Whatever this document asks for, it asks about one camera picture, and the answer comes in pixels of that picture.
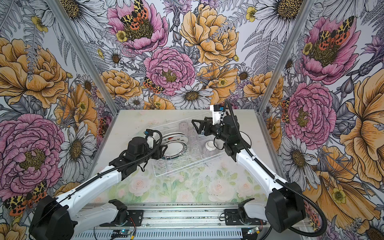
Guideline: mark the clear glass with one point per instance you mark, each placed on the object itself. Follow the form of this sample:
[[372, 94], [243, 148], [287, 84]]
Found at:
[[196, 149], [183, 127], [192, 136]]

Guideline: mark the right aluminium corner post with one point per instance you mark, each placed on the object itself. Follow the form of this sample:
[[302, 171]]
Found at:
[[300, 23]]

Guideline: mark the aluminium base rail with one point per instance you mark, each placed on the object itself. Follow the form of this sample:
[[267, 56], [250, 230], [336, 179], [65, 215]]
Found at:
[[184, 222]]

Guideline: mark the clear glass far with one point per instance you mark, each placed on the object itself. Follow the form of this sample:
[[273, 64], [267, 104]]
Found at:
[[183, 127]]

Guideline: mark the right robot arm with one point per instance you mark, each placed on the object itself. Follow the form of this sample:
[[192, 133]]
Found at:
[[284, 207]]

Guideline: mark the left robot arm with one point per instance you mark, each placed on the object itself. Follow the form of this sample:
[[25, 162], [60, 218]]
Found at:
[[62, 217]]

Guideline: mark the striped brown white bowl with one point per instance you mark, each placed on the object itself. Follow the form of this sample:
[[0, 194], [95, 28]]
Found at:
[[209, 149]]

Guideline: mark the white plate teal rim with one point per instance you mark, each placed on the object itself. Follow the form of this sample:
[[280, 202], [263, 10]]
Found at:
[[176, 136]]

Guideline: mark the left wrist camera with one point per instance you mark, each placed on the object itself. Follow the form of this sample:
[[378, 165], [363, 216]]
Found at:
[[152, 138]]

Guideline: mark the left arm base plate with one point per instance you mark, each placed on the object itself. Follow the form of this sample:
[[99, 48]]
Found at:
[[132, 217]]

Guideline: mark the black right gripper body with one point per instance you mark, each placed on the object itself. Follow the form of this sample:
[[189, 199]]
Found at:
[[217, 130]]

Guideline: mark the clear glass near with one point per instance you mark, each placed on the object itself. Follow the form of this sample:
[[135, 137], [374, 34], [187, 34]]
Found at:
[[192, 136]]

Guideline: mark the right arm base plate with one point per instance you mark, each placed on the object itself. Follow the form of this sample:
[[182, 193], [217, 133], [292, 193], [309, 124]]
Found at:
[[233, 218]]

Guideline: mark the white wire dish rack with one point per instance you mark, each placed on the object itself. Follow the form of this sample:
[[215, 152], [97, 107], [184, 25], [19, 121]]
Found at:
[[167, 167]]

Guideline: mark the left aluminium corner post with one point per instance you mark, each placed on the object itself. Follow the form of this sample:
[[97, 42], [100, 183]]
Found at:
[[76, 42]]

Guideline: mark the green circuit board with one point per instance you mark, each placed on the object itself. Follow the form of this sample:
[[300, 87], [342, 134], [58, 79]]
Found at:
[[123, 233]]

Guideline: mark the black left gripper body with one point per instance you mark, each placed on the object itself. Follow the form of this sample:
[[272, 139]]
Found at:
[[155, 155]]

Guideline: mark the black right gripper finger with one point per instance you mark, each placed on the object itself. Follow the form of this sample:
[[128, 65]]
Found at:
[[201, 129], [200, 123]]

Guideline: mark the aluminium corner post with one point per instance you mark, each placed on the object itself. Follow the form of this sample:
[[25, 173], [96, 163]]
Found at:
[[76, 42], [300, 23]]

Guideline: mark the plate green red band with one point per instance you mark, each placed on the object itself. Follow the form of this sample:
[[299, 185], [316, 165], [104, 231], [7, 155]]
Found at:
[[174, 149]]

